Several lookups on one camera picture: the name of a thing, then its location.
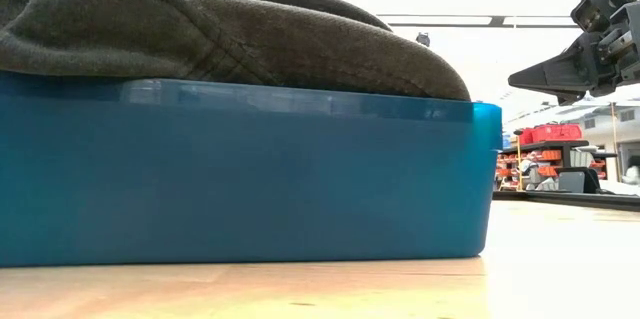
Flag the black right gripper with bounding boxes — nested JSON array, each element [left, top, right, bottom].
[[508, 1, 640, 106]]

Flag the grey-green cap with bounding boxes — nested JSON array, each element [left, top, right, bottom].
[[0, 0, 472, 102]]

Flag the red storage crate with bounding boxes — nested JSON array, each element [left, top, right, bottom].
[[517, 123, 584, 145]]

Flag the blue plastic bin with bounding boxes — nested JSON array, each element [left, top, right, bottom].
[[0, 71, 504, 269]]

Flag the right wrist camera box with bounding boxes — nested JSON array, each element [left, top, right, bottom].
[[569, 0, 626, 34]]

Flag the black aluminium table frame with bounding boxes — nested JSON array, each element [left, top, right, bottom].
[[492, 190, 640, 213]]

